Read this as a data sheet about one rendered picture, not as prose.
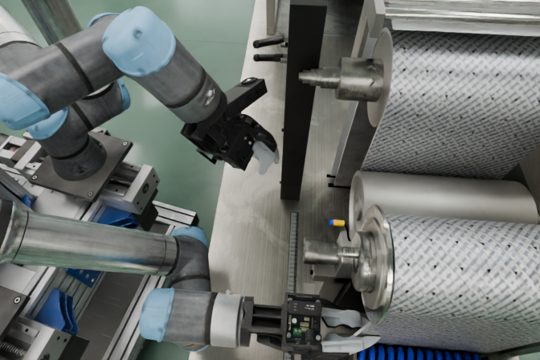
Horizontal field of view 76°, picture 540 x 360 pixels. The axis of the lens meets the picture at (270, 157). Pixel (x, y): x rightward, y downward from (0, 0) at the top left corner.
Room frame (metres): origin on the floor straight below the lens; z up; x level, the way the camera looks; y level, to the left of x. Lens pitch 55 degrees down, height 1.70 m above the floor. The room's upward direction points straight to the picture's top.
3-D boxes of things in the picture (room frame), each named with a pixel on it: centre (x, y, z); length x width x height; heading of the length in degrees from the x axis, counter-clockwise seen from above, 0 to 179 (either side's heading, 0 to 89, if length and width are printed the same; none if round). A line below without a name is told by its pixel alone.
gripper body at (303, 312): (0.10, -0.02, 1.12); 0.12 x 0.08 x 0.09; 85
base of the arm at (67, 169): (0.61, 0.58, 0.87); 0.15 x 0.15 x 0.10
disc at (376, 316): (0.15, -0.13, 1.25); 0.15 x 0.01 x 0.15; 175
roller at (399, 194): (0.26, -0.27, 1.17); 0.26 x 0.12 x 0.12; 85
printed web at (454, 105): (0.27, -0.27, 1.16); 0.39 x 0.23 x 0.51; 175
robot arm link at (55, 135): (0.61, 0.58, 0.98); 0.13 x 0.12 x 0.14; 135
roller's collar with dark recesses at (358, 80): (0.40, -0.13, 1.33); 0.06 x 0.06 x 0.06; 85
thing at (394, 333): (0.08, -0.26, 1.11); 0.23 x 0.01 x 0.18; 85
